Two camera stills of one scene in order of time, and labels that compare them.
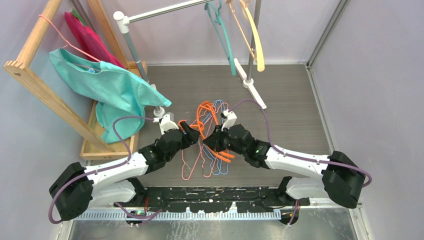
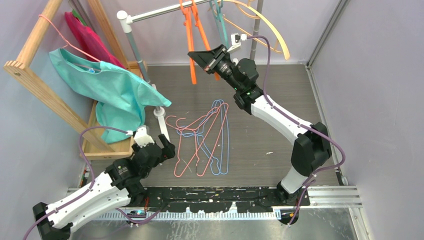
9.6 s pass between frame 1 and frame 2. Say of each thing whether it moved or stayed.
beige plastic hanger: moved
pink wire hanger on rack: stayed
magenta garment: stayed
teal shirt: stayed
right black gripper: moved
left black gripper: moved
